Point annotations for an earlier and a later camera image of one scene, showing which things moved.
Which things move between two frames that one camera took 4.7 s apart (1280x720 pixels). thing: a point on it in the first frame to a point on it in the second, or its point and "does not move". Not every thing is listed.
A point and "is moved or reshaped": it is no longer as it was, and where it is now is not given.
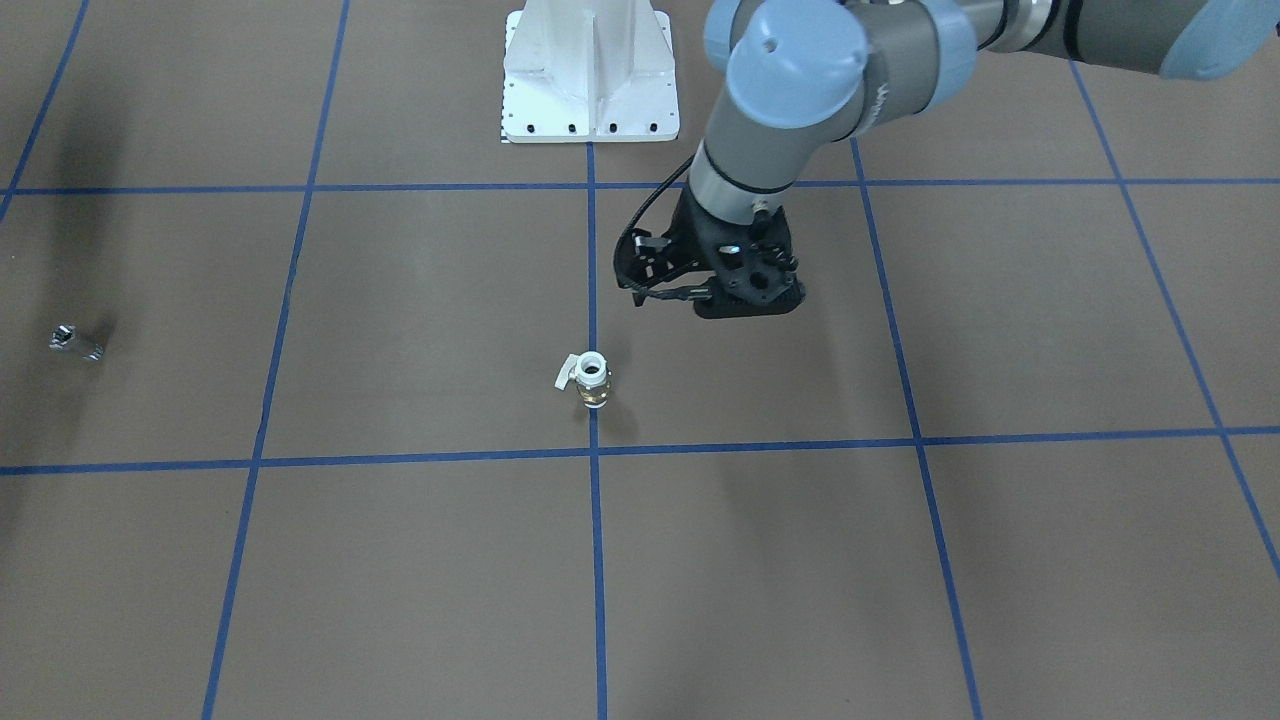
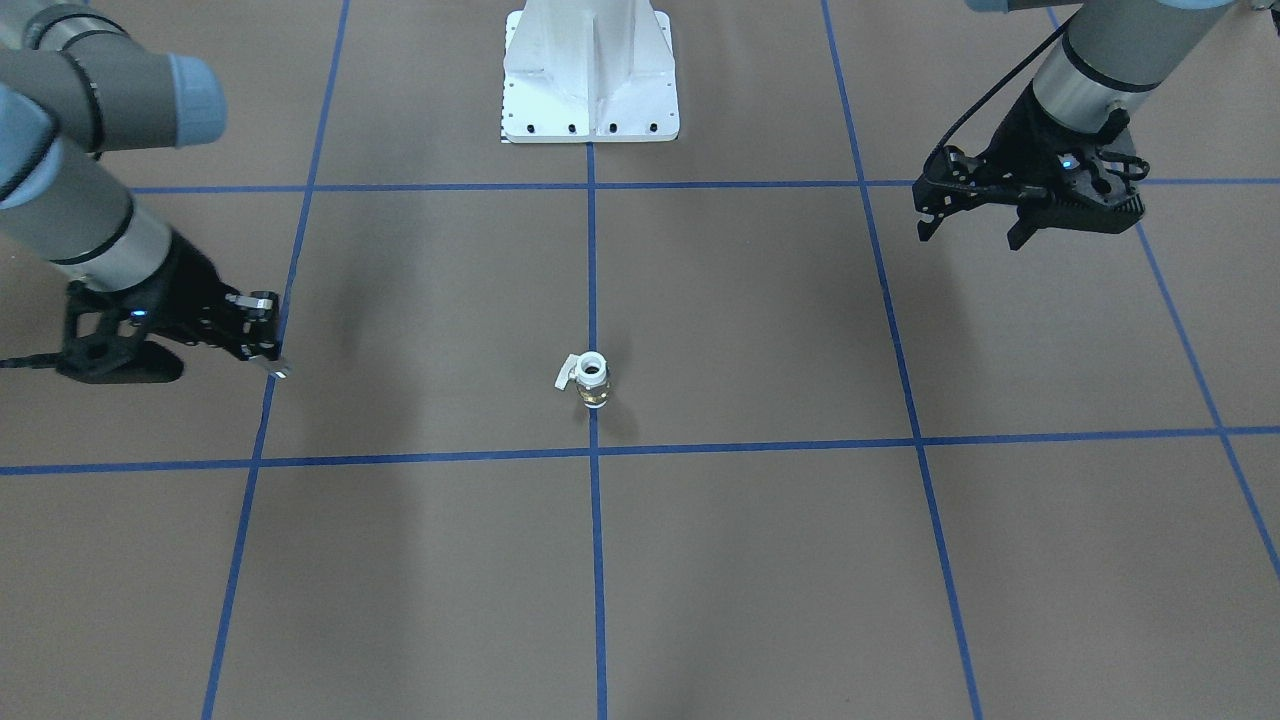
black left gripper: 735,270 to 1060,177
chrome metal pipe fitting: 61,339 is moved or reshaped
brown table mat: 282,306 does not move
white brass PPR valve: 592,377 does not move
